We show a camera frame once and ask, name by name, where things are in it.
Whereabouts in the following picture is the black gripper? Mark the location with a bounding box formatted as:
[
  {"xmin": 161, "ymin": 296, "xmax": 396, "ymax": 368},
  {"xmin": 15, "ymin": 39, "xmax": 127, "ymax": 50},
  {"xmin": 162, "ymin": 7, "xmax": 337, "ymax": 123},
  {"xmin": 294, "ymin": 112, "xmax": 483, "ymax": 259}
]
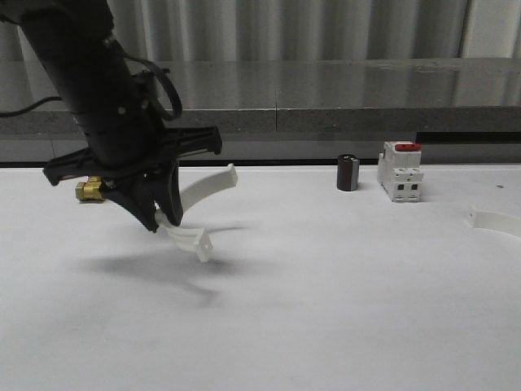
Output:
[{"xmin": 43, "ymin": 125, "xmax": 222, "ymax": 232}]

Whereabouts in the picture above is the white half pipe clamp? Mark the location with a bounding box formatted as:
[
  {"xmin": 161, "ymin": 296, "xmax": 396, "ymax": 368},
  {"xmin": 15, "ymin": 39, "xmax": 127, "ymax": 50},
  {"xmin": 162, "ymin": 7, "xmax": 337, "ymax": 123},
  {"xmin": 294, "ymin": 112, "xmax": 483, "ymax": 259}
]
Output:
[
  {"xmin": 468, "ymin": 207, "xmax": 520, "ymax": 238},
  {"xmin": 155, "ymin": 164, "xmax": 238, "ymax": 262}
]

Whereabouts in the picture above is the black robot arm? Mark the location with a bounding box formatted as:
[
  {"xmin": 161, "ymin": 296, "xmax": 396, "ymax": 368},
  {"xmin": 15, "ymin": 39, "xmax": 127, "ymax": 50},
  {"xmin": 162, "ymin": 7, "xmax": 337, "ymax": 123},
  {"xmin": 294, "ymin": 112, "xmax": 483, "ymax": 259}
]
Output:
[{"xmin": 1, "ymin": 1, "xmax": 222, "ymax": 231}]

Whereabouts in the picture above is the brass valve red handwheel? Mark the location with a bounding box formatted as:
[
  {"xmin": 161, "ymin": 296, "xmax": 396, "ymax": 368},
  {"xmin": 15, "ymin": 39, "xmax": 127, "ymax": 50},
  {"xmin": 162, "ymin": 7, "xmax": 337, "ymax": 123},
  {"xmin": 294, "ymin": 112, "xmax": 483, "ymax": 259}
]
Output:
[{"xmin": 75, "ymin": 176, "xmax": 105, "ymax": 202}]

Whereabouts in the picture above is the grey stone countertop ledge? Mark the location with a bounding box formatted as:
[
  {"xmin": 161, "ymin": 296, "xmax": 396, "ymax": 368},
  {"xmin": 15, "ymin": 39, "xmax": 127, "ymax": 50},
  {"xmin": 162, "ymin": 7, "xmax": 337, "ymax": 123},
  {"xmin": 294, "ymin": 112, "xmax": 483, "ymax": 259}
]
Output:
[{"xmin": 0, "ymin": 58, "xmax": 521, "ymax": 138}]

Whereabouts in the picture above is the grey pleated curtain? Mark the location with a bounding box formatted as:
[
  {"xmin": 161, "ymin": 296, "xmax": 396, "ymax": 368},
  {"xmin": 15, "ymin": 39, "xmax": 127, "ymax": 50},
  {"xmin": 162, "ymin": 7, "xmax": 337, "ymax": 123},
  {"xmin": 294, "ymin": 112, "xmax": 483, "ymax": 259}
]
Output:
[{"xmin": 0, "ymin": 0, "xmax": 521, "ymax": 63}]

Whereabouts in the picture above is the black cylindrical capacitor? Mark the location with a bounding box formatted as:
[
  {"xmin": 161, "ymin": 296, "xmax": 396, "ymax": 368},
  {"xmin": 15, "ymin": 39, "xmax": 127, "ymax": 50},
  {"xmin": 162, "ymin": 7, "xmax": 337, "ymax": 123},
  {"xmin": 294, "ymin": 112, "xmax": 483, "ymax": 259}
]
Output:
[{"xmin": 336, "ymin": 154, "xmax": 360, "ymax": 191}]

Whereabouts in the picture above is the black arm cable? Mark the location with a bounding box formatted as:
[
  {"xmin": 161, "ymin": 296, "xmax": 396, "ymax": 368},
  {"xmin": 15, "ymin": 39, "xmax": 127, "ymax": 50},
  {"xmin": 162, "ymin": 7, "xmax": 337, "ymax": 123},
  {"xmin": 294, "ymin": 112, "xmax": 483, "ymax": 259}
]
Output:
[{"xmin": 0, "ymin": 38, "xmax": 183, "ymax": 121}]

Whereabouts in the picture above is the white circuit breaker red switch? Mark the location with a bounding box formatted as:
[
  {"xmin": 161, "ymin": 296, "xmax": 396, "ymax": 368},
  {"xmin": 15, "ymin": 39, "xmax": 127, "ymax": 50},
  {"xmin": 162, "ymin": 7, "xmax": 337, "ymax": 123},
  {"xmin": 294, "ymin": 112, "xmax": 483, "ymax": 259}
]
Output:
[{"xmin": 377, "ymin": 141, "xmax": 423, "ymax": 203}]

